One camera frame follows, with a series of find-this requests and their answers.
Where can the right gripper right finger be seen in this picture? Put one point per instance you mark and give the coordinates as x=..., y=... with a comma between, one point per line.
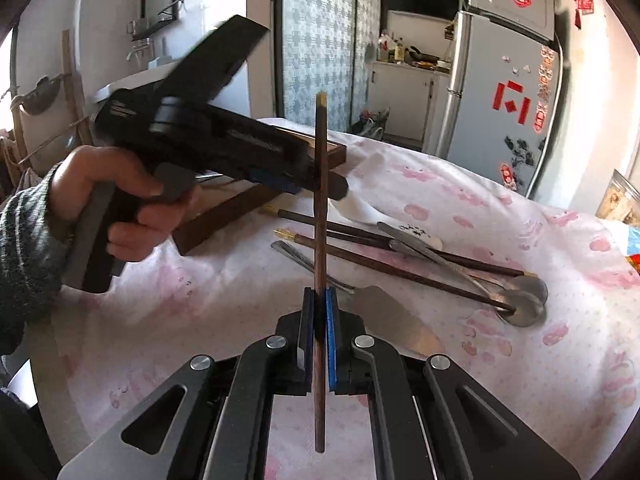
x=334, y=339

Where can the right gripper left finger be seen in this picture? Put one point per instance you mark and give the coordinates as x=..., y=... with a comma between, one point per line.
x=305, y=337

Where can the steel cake server spatula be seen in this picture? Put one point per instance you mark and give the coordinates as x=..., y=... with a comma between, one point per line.
x=360, y=291

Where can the white ceramic soup spoon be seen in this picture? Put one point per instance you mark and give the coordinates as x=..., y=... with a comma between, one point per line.
x=355, y=209

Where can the dark chopstick gold tip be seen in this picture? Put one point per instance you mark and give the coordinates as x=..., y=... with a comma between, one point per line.
x=386, y=268
x=365, y=238

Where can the dark wooden chopstick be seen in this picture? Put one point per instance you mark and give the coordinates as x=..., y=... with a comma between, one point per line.
x=320, y=208

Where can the white kitchen counter cabinet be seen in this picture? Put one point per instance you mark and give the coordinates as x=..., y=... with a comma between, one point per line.
x=413, y=98

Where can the person's left hand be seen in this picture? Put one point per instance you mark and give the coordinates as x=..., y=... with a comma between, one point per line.
x=142, y=220

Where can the wash sink with dark cabinet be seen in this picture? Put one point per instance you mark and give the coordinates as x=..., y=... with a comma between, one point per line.
x=134, y=81

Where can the brown wooden utensil tray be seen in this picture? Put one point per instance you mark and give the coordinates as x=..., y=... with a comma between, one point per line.
x=223, y=201

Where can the grey knit left sleeve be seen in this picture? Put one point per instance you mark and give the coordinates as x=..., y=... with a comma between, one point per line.
x=34, y=247

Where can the patterned sliding glass door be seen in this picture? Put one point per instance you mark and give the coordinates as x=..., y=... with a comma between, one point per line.
x=329, y=46

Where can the silver refrigerator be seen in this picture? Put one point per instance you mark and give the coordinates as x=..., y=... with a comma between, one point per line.
x=503, y=91

